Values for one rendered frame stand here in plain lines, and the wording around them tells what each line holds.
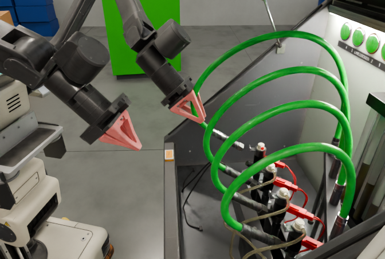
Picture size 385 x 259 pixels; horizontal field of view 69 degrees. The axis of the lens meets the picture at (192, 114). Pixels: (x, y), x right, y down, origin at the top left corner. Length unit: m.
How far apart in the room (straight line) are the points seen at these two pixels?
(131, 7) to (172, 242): 0.60
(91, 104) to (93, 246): 1.22
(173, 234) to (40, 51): 0.53
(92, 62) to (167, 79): 0.21
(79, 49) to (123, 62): 3.53
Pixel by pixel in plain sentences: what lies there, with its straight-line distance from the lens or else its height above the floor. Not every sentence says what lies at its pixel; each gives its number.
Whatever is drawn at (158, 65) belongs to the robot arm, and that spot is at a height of 1.36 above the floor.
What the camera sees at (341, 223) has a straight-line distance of 0.62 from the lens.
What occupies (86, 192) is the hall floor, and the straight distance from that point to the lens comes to 2.35.
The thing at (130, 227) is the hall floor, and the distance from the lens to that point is 2.04.
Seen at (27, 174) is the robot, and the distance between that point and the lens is 1.19.
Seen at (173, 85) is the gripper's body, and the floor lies 1.32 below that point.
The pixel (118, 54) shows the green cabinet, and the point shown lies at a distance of 3.97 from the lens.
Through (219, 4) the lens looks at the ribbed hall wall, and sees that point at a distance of 7.11.
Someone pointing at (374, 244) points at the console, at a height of 1.25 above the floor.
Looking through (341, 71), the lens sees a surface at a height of 1.34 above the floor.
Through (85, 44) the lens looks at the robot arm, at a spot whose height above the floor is 1.45.
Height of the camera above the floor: 1.58
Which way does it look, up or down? 30 degrees down
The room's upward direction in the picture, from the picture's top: straight up
